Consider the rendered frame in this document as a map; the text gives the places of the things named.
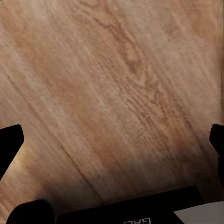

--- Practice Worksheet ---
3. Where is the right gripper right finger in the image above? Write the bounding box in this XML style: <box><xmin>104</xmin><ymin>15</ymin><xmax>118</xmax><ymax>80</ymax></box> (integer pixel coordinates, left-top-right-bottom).
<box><xmin>209</xmin><ymin>124</ymin><xmax>224</xmax><ymax>161</ymax></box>

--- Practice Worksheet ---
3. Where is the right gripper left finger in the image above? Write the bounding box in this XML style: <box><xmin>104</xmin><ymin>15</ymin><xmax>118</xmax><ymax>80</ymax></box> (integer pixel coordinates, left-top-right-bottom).
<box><xmin>0</xmin><ymin>124</ymin><xmax>24</xmax><ymax>180</ymax></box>

